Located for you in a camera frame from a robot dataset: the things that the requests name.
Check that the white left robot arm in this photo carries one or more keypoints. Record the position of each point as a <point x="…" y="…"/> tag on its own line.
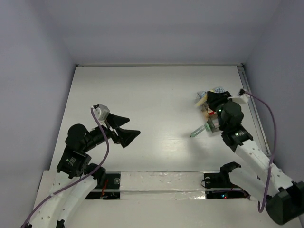
<point x="76" y="175"/>

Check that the compartmented organizer tray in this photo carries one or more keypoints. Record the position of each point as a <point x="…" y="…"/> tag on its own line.
<point x="209" y="117"/>

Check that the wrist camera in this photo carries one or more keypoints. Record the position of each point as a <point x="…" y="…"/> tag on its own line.
<point x="242" y="97"/>
<point x="100" y="113"/>

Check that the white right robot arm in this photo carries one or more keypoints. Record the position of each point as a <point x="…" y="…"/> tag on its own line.
<point x="277" y="194"/>

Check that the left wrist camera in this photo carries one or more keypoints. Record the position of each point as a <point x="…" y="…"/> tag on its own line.
<point x="100" y="113"/>

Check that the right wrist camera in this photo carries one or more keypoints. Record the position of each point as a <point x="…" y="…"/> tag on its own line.
<point x="242" y="97"/>

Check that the yellow highlighter pen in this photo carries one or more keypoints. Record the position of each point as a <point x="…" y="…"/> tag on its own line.
<point x="201" y="101"/>

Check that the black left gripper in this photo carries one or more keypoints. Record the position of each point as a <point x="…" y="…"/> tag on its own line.
<point x="124" y="136"/>

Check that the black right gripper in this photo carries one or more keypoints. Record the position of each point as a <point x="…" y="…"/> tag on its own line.
<point x="214" y="98"/>

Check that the green highlighter pen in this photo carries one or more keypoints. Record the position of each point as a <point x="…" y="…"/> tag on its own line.
<point x="200" y="130"/>

